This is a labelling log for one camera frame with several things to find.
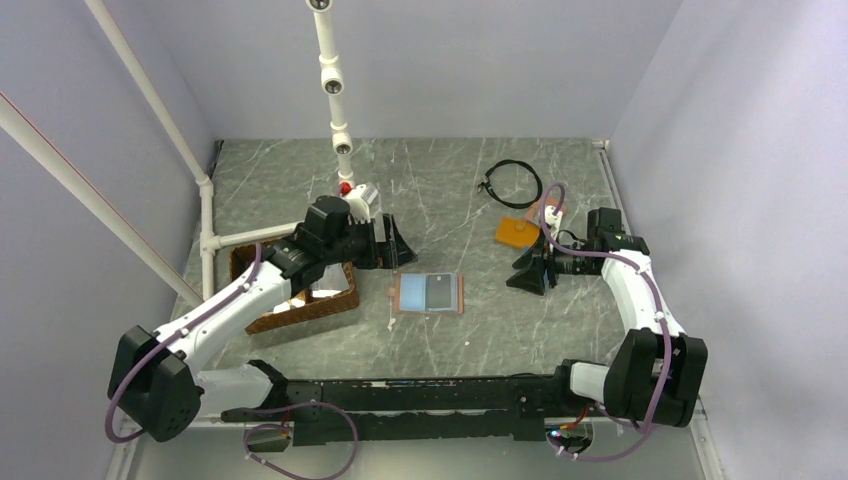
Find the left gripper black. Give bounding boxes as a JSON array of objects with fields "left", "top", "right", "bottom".
[{"left": 322, "top": 213, "right": 417, "bottom": 270}]

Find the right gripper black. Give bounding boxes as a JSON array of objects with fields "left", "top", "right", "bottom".
[{"left": 507, "top": 228, "right": 597, "bottom": 295}]

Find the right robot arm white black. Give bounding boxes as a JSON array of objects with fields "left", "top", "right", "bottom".
[{"left": 506, "top": 205, "right": 708, "bottom": 427}]

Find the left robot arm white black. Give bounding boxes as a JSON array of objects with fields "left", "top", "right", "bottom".
[{"left": 104, "top": 196, "right": 417, "bottom": 443}]

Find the mustard yellow card holder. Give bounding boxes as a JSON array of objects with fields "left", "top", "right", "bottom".
[{"left": 494, "top": 217, "right": 540, "bottom": 249}]

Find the grey card in basket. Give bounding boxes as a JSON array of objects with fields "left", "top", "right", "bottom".
[{"left": 309, "top": 263, "right": 353, "bottom": 299}]

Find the brown wicker basket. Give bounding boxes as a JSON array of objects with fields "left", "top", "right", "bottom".
[{"left": 245, "top": 262, "right": 360, "bottom": 335}]

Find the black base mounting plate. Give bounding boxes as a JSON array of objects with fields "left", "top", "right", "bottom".
[{"left": 221, "top": 373, "right": 594, "bottom": 446}]

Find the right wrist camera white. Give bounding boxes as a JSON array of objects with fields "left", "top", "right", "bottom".
[{"left": 544, "top": 205, "right": 566, "bottom": 235}]

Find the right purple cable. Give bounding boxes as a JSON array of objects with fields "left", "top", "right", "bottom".
[{"left": 539, "top": 182, "right": 677, "bottom": 464}]

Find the purple cable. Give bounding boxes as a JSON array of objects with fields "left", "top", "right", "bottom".
[
  {"left": 539, "top": 182, "right": 677, "bottom": 464},
  {"left": 104, "top": 243, "right": 360, "bottom": 480}
]

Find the black cable loop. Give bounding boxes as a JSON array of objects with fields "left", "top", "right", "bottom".
[{"left": 476, "top": 158, "right": 545, "bottom": 209}]

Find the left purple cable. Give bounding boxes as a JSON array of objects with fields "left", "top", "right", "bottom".
[{"left": 104, "top": 243, "right": 360, "bottom": 480}]

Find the aluminium rail frame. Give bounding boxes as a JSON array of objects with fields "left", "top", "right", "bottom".
[{"left": 109, "top": 364, "right": 724, "bottom": 479}]

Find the white pvc pipe frame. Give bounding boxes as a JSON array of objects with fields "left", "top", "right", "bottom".
[{"left": 0, "top": 0, "right": 360, "bottom": 306}]

